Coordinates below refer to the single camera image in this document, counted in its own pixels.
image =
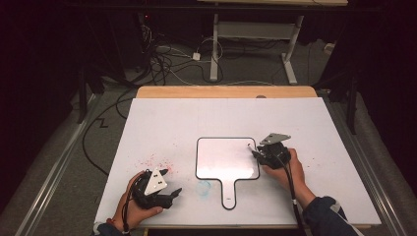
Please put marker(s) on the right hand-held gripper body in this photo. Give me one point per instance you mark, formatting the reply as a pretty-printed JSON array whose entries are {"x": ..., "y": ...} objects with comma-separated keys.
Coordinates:
[{"x": 275, "y": 154}]

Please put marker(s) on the white power strip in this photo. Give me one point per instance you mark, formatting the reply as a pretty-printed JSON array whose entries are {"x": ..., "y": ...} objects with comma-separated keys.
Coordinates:
[{"x": 329, "y": 48}]

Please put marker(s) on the person's left hand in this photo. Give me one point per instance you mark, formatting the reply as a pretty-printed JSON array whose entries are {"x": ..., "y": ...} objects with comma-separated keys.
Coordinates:
[{"x": 137, "y": 214}]

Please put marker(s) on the white table cover sheet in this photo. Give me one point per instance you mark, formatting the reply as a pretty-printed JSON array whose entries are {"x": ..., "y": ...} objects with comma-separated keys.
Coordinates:
[{"x": 196, "y": 118}]

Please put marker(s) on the black metal stand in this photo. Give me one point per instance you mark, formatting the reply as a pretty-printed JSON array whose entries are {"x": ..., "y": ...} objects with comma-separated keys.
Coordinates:
[
  {"x": 352, "y": 108},
  {"x": 81, "y": 98}
]

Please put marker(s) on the grey round table cap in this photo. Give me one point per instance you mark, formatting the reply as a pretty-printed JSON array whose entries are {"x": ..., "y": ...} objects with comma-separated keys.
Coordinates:
[{"x": 261, "y": 96}]

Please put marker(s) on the white power adapter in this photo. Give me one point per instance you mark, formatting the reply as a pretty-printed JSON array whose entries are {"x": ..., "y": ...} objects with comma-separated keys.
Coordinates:
[{"x": 196, "y": 56}]

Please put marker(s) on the grey metal floor rail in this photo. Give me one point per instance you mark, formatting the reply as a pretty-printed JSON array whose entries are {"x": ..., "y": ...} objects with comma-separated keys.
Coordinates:
[
  {"x": 55, "y": 167},
  {"x": 377, "y": 173}
]

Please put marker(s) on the white metal frame desk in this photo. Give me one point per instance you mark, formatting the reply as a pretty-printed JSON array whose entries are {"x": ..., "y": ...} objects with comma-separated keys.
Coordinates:
[{"x": 255, "y": 30}]

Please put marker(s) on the person's right hand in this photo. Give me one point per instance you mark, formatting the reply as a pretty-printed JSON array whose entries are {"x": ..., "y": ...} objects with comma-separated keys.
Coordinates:
[{"x": 295, "y": 173}]

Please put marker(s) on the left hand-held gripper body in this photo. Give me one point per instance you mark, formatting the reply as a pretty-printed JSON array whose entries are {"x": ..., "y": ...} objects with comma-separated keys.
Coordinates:
[{"x": 154, "y": 183}]

